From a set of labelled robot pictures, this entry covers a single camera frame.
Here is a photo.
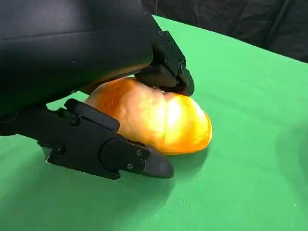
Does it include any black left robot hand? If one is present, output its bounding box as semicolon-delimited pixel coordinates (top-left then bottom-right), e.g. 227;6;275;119
0;0;195;180

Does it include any orange and white bread roll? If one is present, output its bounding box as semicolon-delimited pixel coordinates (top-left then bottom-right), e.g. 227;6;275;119
84;78;213;156

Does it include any black backdrop curtain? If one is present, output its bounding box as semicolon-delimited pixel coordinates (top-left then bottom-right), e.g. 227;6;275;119
139;0;308;64

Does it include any green table cloth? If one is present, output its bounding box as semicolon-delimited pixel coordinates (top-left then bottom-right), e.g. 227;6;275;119
0;14;308;231

